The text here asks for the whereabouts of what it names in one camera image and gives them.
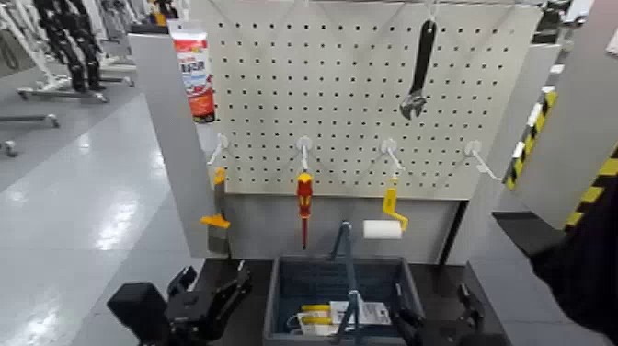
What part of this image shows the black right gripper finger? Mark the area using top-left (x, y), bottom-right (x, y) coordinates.
top-left (455, 283), bottom-right (486, 332)
top-left (392, 304), bottom-right (427, 346)

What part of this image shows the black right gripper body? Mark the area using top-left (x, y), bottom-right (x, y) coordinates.
top-left (418, 320), bottom-right (484, 346)

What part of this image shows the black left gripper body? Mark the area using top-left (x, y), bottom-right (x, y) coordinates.
top-left (166, 288), bottom-right (229, 346)

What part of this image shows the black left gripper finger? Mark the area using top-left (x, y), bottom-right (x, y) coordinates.
top-left (211, 259), bottom-right (252, 321)
top-left (166, 265), bottom-right (198, 298)

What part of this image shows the blue grey plastic crate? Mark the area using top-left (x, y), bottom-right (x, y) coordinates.
top-left (262, 221), bottom-right (426, 346)

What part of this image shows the grey backing panel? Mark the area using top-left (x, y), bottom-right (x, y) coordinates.
top-left (223, 192), bottom-right (460, 264)

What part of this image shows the grey panel with hazard stripe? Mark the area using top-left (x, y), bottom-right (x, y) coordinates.
top-left (446, 43), bottom-right (564, 266)
top-left (511, 0), bottom-right (618, 231)

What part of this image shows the black blurred foreground object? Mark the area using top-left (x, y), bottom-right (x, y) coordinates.
top-left (528, 179), bottom-right (618, 344)

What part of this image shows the red yellow screwdriver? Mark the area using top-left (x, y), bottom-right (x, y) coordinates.
top-left (296, 172), bottom-right (314, 251)

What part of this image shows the grey partition panel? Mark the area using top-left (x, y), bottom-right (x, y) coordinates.
top-left (127, 32), bottom-right (228, 259)

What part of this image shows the red white sealant tube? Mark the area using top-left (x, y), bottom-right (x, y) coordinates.
top-left (166, 18), bottom-right (217, 124)

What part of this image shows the white perforated pegboard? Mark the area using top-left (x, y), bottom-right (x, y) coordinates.
top-left (190, 0), bottom-right (544, 202)

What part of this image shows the grey stand leg with caster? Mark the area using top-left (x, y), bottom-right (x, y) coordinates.
top-left (0, 113), bottom-right (62, 158)

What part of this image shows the black adjustable wrench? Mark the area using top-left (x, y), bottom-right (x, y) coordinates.
top-left (399, 17), bottom-right (438, 121)

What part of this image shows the black humanoid robot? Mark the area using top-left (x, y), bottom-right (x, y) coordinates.
top-left (33, 0), bottom-right (107, 93)

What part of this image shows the orange handled scraper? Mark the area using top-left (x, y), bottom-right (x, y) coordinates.
top-left (200, 167), bottom-right (232, 255)

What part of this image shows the yellow handled tool on card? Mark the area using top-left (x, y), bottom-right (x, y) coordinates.
top-left (295, 303), bottom-right (340, 337)

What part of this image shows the yellow handled paint roller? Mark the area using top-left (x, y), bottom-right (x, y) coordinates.
top-left (362, 176), bottom-right (409, 241)

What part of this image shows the white wheeled stand frame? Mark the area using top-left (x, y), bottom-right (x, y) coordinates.
top-left (0, 0), bottom-right (111, 104)

